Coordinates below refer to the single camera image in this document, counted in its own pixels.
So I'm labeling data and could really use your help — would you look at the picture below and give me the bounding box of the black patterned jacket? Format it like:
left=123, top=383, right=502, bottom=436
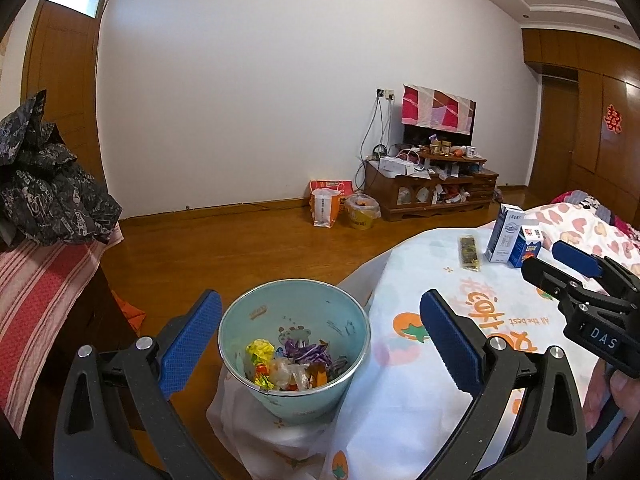
left=0, top=90, right=123, bottom=247

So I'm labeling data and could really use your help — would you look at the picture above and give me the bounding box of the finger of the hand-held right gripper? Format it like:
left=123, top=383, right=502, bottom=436
left=551, top=240, right=640, bottom=302
left=521, top=255, right=594, bottom=307

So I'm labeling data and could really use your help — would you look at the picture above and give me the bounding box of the yellow wrapper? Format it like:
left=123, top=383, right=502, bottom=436
left=245, top=339, right=276, bottom=368

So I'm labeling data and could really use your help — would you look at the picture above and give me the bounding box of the person's right hand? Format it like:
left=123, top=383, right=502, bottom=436
left=610, top=373, right=640, bottom=411

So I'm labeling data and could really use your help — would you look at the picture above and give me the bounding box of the grey power cable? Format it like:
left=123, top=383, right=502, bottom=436
left=356, top=97, right=393, bottom=196

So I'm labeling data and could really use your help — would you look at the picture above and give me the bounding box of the wooden wardrobe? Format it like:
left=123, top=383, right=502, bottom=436
left=520, top=27, right=640, bottom=211

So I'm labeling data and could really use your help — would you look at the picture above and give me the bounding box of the purple wrapper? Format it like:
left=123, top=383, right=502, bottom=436
left=282, top=338, right=333, bottom=368

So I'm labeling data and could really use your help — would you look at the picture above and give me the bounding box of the orange cloth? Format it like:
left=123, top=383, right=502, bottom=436
left=112, top=290, right=147, bottom=333

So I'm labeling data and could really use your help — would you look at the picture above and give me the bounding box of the black television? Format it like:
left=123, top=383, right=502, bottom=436
left=402, top=122, right=473, bottom=148

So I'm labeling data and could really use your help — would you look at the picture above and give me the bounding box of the clear plastic wrapper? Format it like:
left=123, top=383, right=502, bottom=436
left=270, top=357, right=313, bottom=391

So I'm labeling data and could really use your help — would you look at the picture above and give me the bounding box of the mauve cloth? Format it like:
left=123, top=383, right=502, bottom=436
left=582, top=360, right=613, bottom=466

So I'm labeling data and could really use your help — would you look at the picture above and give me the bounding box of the light teal bin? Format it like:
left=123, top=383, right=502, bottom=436
left=218, top=278, right=372, bottom=423

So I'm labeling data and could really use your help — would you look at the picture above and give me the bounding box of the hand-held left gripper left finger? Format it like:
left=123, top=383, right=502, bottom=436
left=52, top=289, right=223, bottom=480

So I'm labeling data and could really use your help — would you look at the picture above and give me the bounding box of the small blue drink carton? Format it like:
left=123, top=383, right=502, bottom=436
left=507, top=226, right=545, bottom=267

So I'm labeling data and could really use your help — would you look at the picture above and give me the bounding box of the yellow bucket with plastic bag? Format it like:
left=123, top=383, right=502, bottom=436
left=345, top=192, right=382, bottom=231

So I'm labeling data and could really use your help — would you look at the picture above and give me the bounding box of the red striped cloth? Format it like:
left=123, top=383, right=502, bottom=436
left=0, top=225, right=123, bottom=438

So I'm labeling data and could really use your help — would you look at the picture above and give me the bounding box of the tall white milk carton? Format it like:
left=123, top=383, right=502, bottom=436
left=485, top=203, right=525, bottom=263

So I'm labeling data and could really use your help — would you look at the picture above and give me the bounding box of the wooden door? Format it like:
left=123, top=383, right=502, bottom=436
left=22, top=0, right=108, bottom=186

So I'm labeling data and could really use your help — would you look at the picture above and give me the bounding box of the wooden television cabinet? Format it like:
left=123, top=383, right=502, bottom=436
left=364, top=150, right=500, bottom=222

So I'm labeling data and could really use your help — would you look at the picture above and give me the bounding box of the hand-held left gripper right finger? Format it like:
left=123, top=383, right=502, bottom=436
left=417, top=289, right=588, bottom=480

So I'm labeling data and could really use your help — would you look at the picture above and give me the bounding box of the white and orange paper bag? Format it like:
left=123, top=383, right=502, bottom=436
left=310, top=187, right=342, bottom=228

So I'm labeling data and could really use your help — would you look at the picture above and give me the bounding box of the white flat box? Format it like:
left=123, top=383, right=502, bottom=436
left=377, top=156, right=416, bottom=176

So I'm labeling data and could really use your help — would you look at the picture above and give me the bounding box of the heart print blanket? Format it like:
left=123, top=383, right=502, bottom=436
left=520, top=202, right=640, bottom=281

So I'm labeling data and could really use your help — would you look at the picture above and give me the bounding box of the white printed tablecloth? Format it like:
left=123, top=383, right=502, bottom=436
left=206, top=227, right=608, bottom=480

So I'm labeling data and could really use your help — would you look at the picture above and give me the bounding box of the dark snack bar packet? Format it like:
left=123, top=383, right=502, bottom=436
left=459, top=236, right=481, bottom=272

